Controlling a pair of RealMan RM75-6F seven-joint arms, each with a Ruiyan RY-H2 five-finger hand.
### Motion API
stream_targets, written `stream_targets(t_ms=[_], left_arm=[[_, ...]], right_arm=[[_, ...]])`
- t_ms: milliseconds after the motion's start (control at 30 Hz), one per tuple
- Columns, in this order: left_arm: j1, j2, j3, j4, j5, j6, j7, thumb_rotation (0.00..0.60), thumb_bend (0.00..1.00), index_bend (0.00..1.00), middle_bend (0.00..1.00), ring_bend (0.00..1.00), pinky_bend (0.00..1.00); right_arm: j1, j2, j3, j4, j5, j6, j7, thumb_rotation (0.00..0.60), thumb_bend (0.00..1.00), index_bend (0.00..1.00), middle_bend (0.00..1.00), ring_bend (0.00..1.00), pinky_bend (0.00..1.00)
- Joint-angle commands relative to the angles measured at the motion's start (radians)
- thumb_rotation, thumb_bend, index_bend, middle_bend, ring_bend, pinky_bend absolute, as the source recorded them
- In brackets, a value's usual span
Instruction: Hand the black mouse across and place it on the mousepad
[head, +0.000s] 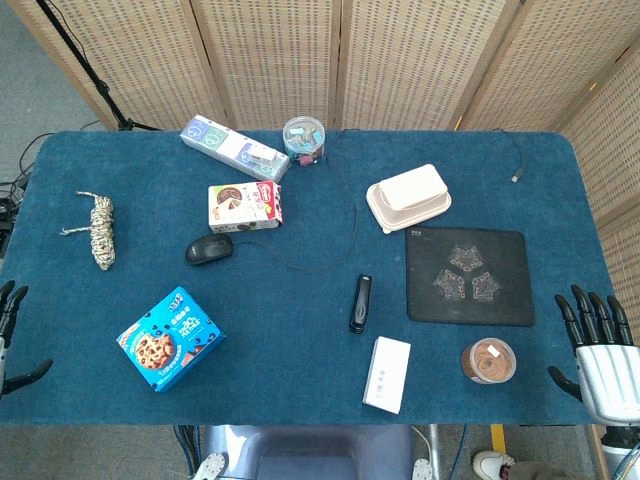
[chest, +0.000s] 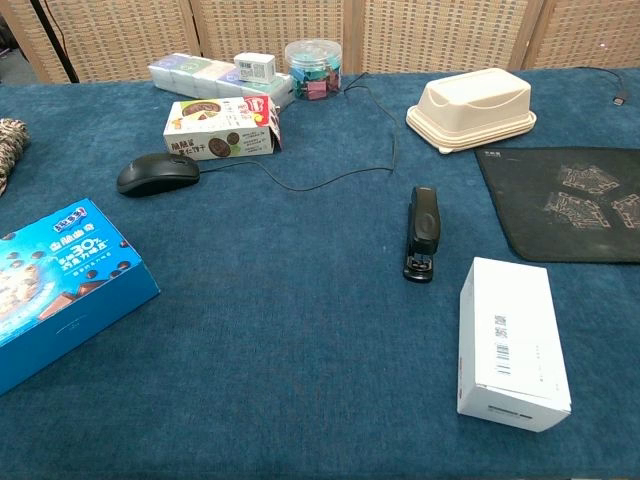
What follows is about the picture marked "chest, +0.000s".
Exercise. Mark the black computer mouse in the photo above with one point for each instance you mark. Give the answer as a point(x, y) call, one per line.
point(155, 175)

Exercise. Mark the black printed mouse pad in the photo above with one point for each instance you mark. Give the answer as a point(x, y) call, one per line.
point(525, 215)

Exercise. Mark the black stapler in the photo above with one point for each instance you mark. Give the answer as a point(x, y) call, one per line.
point(424, 225)

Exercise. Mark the white pie biscuit box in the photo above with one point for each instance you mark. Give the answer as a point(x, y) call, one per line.
point(210, 130)

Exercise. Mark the clear jar of binder clips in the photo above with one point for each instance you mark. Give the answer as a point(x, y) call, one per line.
point(313, 70)

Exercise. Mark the small white QR box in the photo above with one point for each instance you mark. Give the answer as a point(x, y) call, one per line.
point(255, 67)

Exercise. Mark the beige lidded lunch box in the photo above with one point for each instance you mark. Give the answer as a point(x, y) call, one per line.
point(470, 105)

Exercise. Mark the white barcode cardboard box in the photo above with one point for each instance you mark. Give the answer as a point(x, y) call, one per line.
point(510, 325)

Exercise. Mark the long pastel tissue pack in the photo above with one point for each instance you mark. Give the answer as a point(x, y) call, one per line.
point(190, 75)

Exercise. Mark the woven wicker folding screen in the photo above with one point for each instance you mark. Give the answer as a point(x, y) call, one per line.
point(425, 35)

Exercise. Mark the blue chocolate cookie box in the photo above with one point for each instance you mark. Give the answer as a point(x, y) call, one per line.
point(75, 300)

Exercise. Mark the black tripod stand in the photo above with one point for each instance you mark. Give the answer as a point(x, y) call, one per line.
point(61, 45)

